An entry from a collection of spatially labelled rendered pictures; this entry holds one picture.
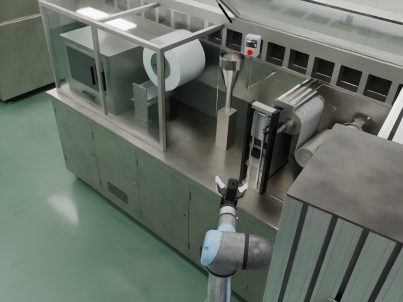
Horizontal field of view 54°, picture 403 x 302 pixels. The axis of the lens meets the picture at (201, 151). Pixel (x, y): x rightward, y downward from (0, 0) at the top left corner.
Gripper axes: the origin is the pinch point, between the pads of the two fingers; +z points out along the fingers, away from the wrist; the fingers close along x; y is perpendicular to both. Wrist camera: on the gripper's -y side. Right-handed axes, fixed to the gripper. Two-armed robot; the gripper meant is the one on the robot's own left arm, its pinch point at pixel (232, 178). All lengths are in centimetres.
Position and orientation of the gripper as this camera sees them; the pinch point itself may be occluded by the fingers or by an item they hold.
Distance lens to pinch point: 185.9
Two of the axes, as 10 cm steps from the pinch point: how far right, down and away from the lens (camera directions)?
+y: -1.7, 7.8, 6.0
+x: 9.8, 2.1, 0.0
